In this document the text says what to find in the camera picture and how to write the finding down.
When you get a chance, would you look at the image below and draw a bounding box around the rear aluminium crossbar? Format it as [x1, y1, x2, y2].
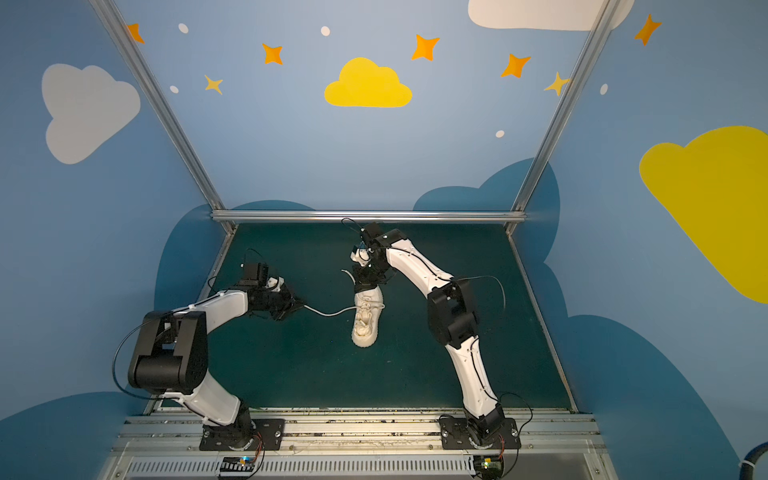
[211, 210, 526, 224]

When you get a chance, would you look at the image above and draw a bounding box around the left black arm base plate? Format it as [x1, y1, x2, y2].
[199, 418, 285, 452]

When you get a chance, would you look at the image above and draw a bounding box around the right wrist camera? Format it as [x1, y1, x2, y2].
[350, 248, 371, 267]

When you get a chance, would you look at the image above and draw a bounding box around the right small circuit board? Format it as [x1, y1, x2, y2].
[472, 456, 505, 480]

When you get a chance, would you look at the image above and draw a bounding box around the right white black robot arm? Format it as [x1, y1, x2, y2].
[348, 223, 524, 448]

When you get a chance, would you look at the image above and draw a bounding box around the grey corrugated hose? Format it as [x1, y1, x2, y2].
[739, 442, 768, 480]

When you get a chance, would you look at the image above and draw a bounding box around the aluminium frame post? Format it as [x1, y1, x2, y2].
[505, 0, 621, 241]
[90, 0, 226, 212]

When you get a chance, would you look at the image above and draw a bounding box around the aluminium rail base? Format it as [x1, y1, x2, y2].
[98, 408, 618, 479]

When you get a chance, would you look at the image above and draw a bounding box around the white sneaker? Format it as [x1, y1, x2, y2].
[351, 287, 385, 348]

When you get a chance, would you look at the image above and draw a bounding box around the right aluminium frame post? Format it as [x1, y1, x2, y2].
[505, 0, 621, 241]

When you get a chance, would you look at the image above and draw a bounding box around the white shoelace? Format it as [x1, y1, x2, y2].
[302, 268, 361, 317]

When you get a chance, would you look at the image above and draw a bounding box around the left small circuit board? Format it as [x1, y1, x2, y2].
[217, 456, 256, 479]

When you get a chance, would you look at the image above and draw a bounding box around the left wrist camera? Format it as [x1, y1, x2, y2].
[266, 277, 284, 292]

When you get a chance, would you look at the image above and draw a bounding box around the left aluminium frame post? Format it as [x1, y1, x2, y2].
[90, 0, 226, 212]

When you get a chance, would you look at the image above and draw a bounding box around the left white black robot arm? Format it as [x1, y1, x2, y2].
[111, 262, 306, 452]

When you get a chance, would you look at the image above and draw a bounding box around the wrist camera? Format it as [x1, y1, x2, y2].
[350, 248, 371, 267]
[266, 277, 284, 292]

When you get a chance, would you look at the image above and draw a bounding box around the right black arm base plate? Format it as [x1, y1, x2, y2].
[437, 415, 521, 450]

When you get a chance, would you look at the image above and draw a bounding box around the small circuit board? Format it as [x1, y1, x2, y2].
[217, 456, 256, 479]
[472, 456, 505, 480]

